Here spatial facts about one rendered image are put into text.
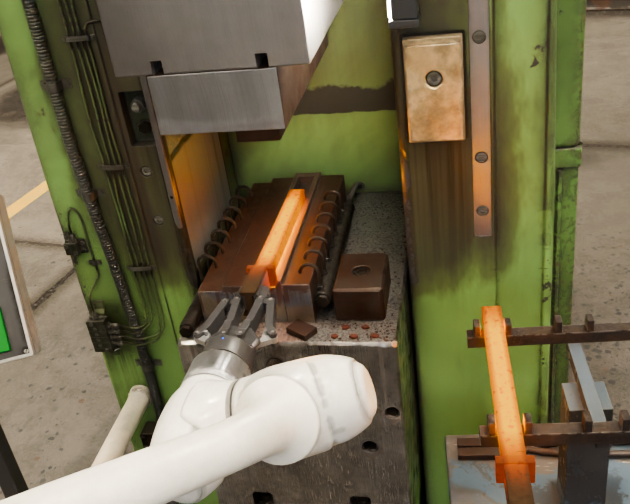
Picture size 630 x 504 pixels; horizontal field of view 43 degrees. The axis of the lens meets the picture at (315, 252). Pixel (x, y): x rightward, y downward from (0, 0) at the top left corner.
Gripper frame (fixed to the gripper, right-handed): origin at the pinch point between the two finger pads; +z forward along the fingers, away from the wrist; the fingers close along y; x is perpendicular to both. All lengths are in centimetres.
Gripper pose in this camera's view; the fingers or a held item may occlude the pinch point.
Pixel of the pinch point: (255, 289)
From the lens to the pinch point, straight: 128.9
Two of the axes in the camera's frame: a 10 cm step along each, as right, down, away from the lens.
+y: 9.8, -0.2, -2.1
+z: 1.6, -5.2, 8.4
